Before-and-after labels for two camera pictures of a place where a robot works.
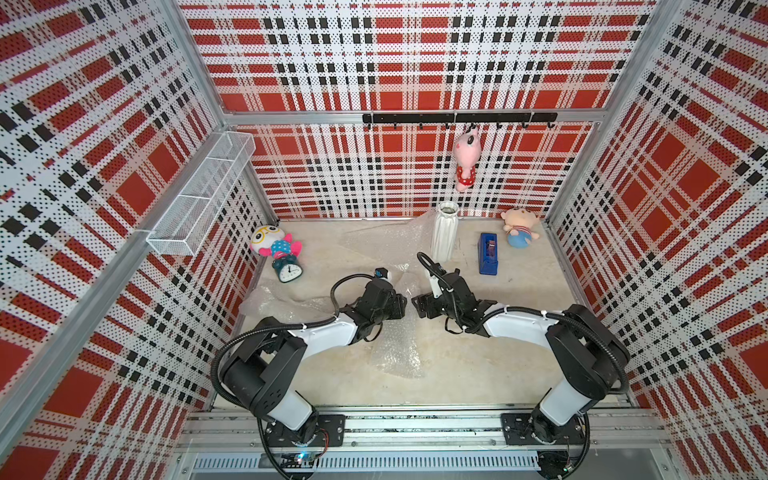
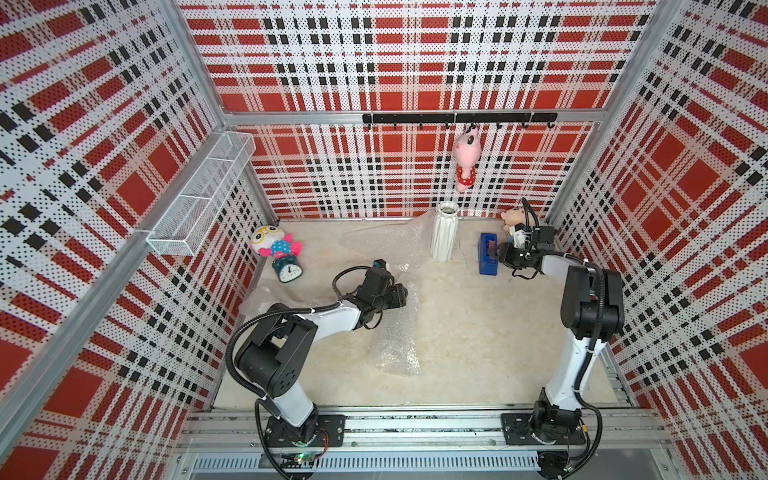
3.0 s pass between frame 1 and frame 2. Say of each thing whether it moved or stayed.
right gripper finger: moved
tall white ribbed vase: stayed
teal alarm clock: stayed
